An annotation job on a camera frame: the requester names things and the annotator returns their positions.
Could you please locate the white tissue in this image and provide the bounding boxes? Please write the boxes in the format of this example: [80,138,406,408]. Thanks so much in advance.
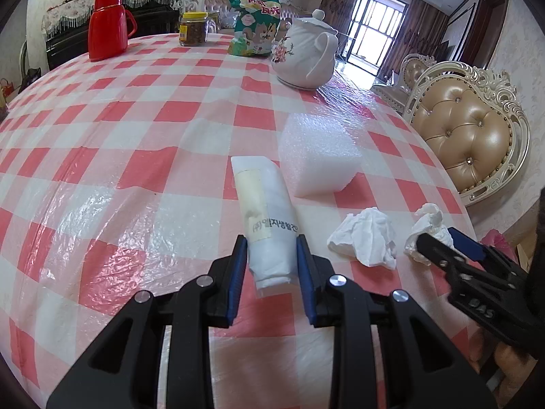
[327,207,398,270]
[404,203,454,267]

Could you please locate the glass balcony door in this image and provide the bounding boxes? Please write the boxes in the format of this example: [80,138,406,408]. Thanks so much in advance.
[343,0,409,79]

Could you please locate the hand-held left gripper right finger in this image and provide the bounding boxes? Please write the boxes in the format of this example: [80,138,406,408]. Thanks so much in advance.
[296,235,499,409]

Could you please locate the glass jar yellow lid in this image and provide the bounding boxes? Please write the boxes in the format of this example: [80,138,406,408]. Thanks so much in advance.
[179,12,209,47]

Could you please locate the floral lace piano cover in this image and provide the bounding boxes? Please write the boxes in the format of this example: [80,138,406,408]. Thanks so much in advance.
[42,0,180,39]

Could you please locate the brown curtain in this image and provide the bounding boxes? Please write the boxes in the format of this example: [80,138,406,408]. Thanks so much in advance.
[319,0,362,30]
[383,0,450,81]

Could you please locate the red thermos jug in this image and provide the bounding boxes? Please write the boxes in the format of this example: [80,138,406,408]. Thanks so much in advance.
[88,0,138,61]

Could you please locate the person's right hand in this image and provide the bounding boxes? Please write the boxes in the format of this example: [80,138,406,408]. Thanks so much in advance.
[494,341,543,399]

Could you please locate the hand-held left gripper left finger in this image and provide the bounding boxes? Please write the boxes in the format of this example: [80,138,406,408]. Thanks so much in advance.
[46,235,248,409]

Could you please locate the green snack bag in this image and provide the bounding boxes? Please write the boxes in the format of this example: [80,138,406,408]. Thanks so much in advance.
[222,0,282,58]

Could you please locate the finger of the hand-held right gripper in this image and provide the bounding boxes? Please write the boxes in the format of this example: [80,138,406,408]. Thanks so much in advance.
[416,233,467,269]
[448,227,489,262]

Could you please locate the white plastic packet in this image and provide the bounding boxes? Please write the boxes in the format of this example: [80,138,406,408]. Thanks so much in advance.
[231,155,301,299]

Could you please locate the red white checked tablecloth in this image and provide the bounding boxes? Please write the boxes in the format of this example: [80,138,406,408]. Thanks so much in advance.
[0,32,482,409]

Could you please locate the beige tufted ornate chair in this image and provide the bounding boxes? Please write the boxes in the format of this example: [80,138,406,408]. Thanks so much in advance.
[402,62,531,207]
[372,53,439,111]

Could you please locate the dark wooden door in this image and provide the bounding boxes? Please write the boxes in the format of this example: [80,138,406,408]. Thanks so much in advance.
[447,0,509,69]

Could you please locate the black piano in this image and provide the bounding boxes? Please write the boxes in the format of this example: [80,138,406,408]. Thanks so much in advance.
[45,2,180,71]

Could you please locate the white foam block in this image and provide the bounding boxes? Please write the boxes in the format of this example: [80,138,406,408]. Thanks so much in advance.
[278,113,358,199]

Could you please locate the white floral teapot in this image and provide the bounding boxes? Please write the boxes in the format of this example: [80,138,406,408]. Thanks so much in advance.
[271,9,339,91]

